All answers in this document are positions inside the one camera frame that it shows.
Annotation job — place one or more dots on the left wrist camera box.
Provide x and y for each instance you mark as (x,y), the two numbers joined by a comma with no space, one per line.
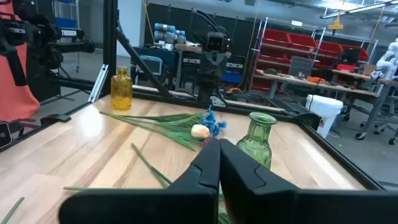
(217,42)

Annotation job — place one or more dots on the grey monitor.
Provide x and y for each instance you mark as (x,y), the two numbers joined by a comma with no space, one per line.
(300,67)

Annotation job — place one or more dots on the black table-level camera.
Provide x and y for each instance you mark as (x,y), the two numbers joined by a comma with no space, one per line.
(4,135)

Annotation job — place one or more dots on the blue storage bin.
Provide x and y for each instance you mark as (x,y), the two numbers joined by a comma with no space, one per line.
(231,77)

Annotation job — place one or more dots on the green glass vase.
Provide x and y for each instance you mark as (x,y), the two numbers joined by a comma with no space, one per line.
(258,140)

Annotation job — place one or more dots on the wooden workbench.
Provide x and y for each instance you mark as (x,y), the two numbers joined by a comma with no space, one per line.
(311,84)

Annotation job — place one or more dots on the ceiling light strip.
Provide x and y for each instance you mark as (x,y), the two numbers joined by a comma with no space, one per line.
(357,7)

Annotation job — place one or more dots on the light blue framed screen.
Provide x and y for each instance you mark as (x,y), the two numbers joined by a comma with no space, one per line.
(152,65)

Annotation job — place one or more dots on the dark blue workbench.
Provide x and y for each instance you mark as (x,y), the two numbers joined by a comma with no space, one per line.
(174,62)

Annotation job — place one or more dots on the person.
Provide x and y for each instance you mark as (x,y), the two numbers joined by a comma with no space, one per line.
(15,99)

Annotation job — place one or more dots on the white plastic bucket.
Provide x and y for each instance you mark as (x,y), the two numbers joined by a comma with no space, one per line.
(323,112)

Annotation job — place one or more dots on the cardboard box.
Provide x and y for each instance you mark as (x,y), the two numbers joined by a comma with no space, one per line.
(369,70)

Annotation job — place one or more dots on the yellow hanging pendant box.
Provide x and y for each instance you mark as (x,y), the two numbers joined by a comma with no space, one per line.
(335,25)

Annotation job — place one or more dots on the white humanoid robot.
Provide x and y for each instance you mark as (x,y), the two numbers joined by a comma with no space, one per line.
(387,59)

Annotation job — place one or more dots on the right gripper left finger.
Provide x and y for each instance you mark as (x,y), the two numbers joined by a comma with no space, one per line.
(149,208)

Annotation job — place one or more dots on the red bin shelf rack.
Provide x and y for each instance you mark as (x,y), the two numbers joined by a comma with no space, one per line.
(273,62)

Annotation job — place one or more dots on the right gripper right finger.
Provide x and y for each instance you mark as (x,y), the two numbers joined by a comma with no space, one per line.
(295,208)

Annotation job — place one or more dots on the black partition panel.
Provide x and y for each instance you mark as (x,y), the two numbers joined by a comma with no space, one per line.
(186,18)

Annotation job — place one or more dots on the black aluminium table frame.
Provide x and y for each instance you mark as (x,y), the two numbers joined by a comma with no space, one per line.
(109,46)

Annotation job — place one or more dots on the red storage bin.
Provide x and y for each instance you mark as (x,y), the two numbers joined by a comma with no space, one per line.
(357,53)
(303,41)
(276,37)
(330,48)

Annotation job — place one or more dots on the silver corner bracket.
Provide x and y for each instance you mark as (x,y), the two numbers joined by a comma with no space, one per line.
(99,84)

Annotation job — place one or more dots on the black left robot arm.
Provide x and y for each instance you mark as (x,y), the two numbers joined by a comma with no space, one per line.
(206,90)

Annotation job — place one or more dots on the orange tool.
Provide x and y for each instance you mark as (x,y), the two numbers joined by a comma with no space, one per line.
(316,80)

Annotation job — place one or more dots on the yellow glass vase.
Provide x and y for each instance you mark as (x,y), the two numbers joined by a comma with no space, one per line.
(121,93)

